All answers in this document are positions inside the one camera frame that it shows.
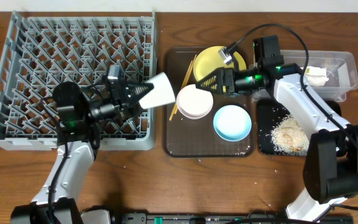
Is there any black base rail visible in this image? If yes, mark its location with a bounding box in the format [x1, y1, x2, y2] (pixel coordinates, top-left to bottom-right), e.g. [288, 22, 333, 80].
[119, 211, 354, 224]

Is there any crumpled wrapper and tissue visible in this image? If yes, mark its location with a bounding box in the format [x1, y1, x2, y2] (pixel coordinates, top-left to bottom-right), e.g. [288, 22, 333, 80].
[305, 66, 329, 86]

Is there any clear plastic waste bin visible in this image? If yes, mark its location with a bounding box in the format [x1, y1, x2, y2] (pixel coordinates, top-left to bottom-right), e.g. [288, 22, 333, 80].
[249, 49, 358, 103]

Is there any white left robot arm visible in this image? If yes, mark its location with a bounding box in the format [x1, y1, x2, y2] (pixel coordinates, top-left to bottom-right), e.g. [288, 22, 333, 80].
[10, 81, 155, 223]

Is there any pale green cup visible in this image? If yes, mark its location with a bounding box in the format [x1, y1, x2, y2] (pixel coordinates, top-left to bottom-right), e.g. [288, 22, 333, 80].
[139, 72, 176, 110]

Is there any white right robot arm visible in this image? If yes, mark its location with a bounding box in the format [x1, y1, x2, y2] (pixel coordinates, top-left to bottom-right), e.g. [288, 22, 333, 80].
[196, 35, 358, 223]

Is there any black waste tray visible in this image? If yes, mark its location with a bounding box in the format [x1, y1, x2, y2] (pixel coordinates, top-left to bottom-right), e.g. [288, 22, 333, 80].
[255, 98, 343, 156]

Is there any yellow plate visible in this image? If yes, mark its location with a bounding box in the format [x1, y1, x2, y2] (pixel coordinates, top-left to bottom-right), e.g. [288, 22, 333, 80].
[193, 46, 234, 82]

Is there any pile of rice waste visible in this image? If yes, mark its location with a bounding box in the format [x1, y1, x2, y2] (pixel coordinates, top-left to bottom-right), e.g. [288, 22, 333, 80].
[268, 114, 309, 156]

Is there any wooden chopstick right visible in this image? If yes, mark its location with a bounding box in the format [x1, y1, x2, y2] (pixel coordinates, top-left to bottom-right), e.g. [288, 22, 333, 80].
[170, 54, 198, 121]

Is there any light blue bowl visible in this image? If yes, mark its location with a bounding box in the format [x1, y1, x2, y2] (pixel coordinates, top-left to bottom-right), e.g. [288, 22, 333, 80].
[213, 105, 252, 142]

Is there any grey plastic dishwasher rack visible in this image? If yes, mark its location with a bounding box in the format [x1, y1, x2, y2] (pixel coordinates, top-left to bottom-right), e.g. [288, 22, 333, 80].
[0, 12, 158, 151]

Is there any dark brown serving tray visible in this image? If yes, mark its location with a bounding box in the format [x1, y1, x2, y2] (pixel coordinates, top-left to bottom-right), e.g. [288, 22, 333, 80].
[163, 47, 255, 158]

